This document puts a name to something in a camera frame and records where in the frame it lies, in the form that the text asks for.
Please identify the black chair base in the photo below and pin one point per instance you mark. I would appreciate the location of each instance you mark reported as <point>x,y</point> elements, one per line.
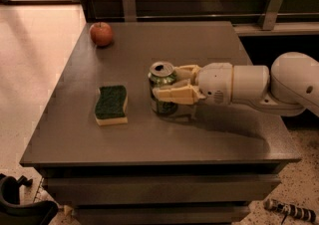
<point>13,212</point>

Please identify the green soda can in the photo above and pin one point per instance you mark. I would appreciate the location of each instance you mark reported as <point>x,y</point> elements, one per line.
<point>161,74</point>

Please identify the red apple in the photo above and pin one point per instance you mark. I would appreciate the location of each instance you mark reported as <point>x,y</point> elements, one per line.
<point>101,34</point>

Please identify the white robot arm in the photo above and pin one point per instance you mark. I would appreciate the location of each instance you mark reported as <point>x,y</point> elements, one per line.
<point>289,87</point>

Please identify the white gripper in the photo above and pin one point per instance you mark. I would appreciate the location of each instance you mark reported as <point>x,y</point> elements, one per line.
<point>215,82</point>

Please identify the left metal bracket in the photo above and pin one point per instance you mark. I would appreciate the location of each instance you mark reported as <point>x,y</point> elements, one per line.
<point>130,11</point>

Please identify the black and white striped tool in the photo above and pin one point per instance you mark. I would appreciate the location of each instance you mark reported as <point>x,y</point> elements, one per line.
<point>291,210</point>

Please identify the green and yellow sponge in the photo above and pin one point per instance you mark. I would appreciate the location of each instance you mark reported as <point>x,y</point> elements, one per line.
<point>111,106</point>

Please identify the right metal bracket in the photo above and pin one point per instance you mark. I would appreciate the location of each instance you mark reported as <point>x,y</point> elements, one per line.
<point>267,19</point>

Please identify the grey cabinet with drawers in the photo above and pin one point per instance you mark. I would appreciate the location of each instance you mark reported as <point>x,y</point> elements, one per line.
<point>201,165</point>

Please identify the metal bracket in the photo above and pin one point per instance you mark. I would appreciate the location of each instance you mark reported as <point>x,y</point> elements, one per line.
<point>267,19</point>
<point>130,11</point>

